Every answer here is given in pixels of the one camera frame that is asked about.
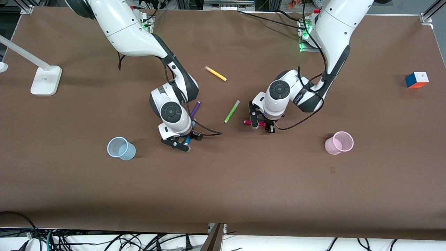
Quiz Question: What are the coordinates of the green marker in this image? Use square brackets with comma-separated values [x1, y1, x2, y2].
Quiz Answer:
[224, 100, 240, 123]

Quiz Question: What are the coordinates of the blue plastic cup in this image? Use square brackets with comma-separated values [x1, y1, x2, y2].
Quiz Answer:
[107, 137, 137, 161]

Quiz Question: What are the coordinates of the yellow marker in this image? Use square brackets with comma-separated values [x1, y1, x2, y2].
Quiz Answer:
[205, 66, 227, 82]

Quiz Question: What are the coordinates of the brown table cover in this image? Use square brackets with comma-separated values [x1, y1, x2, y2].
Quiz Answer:
[0, 7, 446, 241]

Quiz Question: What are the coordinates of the pink plastic cup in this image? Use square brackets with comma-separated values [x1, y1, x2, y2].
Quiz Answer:
[324, 131, 354, 155]

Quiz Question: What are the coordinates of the brown wooden table leg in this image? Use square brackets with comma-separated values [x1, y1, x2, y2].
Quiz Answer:
[200, 223, 225, 251]

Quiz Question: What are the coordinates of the black background device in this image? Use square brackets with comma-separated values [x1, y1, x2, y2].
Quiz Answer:
[203, 0, 255, 10]

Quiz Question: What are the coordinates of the white desk lamp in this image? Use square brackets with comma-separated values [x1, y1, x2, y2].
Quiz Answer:
[0, 35, 62, 96]

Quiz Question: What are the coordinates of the Rubik's cube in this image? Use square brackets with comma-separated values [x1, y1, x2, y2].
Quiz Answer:
[405, 71, 430, 89]

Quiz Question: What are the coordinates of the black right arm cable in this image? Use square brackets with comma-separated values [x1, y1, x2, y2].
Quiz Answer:
[117, 52, 223, 137]

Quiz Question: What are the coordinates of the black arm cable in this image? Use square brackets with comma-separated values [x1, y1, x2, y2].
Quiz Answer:
[278, 0, 329, 131]
[117, 52, 223, 137]

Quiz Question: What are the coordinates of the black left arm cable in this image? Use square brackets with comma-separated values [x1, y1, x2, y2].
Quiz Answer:
[278, 0, 329, 131]

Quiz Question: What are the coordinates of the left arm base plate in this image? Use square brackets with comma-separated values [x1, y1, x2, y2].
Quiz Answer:
[297, 17, 322, 53]

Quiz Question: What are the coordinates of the thin black table cable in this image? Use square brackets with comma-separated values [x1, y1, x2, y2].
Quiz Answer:
[237, 10, 308, 31]

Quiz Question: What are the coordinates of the aluminium frame profile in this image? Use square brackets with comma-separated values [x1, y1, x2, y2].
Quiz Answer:
[19, 0, 34, 15]
[420, 0, 446, 25]

